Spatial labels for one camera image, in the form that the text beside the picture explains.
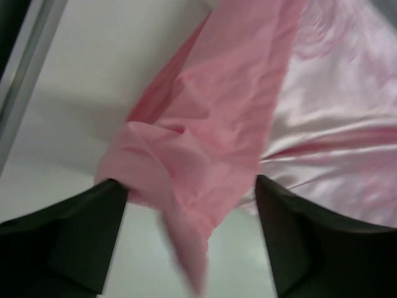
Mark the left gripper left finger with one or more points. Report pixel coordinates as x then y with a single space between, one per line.
65 249

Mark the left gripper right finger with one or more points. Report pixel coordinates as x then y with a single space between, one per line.
315 252

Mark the pink satin pillowcase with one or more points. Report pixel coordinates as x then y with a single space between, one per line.
303 92

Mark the left aluminium frame rail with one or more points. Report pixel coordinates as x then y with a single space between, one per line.
27 31

